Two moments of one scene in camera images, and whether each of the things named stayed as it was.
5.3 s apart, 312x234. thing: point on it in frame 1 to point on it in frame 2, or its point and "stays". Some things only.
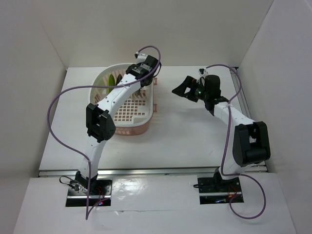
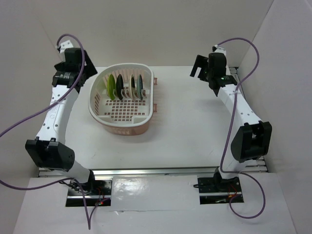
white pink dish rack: (133, 115) stays
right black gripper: (190, 83) to (201, 62)
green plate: (111, 82) stays
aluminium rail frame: (154, 172) stays
